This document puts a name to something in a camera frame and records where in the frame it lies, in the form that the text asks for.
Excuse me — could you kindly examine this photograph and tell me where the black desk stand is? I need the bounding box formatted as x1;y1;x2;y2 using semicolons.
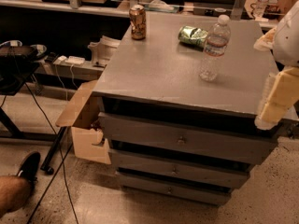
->
0;46;66;175

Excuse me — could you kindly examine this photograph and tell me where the white plastic part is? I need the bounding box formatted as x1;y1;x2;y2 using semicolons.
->
88;35;120;66

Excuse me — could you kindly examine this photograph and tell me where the white power strip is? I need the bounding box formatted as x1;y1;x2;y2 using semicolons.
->
54;56;85;65

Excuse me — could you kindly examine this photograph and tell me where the middle grey drawer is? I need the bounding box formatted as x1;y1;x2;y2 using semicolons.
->
109;149;249;189

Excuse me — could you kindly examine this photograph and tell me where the black shoe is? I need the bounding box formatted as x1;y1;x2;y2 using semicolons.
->
17;151;40;182

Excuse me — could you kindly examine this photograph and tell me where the grey drawer cabinet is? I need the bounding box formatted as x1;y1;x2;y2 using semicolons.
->
93;12;298;195

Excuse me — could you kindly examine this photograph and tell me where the bottom grey drawer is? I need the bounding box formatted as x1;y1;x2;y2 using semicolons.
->
116;172;231;206

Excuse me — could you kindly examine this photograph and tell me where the open cardboard box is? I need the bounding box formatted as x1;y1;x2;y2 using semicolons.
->
55;80;111;164

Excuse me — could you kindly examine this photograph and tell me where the bare human leg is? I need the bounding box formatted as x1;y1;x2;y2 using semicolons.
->
0;175;32;218

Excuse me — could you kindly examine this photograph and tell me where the clear plastic water bottle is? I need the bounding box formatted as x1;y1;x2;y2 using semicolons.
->
199;15;231;81

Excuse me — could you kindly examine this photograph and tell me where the top grey drawer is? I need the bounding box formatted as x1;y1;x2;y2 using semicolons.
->
98;112;278;164

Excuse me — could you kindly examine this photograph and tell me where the grey drawer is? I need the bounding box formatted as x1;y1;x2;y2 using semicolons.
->
116;172;231;206
98;112;278;164
109;149;249;189

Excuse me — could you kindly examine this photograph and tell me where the orange drink can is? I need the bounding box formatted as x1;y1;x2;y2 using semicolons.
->
129;5;147;40

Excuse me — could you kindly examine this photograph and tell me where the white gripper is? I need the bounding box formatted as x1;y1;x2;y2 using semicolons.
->
253;1;299;130

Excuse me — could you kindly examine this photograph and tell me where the black floor cable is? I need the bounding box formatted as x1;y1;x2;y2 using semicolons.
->
0;47;79;224

